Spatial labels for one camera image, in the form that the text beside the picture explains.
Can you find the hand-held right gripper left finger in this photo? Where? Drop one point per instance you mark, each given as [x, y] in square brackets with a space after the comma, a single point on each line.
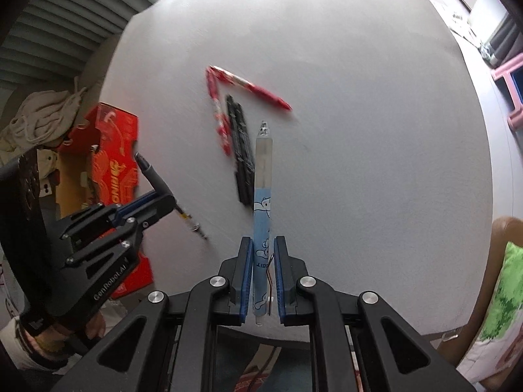
[245, 277]

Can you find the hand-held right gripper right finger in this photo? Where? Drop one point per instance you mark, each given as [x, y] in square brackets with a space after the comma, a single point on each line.
[280, 277]

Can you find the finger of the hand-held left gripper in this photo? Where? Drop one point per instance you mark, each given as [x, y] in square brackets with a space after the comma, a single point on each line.
[106, 243]
[135, 208]

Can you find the grey clear-barrel pen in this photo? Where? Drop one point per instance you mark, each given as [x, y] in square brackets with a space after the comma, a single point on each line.
[153, 175]

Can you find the red cardboard box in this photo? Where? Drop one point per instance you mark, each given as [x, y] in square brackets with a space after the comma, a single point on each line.
[114, 151]

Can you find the light blue bear-print pen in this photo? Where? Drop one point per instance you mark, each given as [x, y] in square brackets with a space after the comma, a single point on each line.
[263, 179]

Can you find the black marker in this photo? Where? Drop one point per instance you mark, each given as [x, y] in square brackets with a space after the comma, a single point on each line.
[235, 139]
[246, 159]

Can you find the red gel pen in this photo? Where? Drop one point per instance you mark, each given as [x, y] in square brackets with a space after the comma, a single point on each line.
[253, 88]
[216, 106]

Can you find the person's left forearm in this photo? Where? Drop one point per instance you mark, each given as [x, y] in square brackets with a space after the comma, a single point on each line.
[24, 355]

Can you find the person's left hand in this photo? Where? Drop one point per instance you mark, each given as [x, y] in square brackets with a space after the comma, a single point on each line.
[97, 328]

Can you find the beige clothing pile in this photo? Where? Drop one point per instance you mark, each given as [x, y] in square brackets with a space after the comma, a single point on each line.
[41, 110]

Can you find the grey-green curtain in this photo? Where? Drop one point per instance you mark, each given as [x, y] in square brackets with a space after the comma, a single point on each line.
[73, 4]

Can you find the green printed pillow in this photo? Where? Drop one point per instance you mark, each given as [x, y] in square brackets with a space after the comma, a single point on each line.
[502, 310]

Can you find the brown armchair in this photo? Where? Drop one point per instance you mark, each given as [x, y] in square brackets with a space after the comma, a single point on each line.
[500, 228]

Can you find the pink plastic stool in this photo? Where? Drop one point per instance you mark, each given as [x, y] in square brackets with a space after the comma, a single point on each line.
[512, 69]

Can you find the grey curtain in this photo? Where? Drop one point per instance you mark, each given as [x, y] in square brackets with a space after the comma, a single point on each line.
[506, 36]

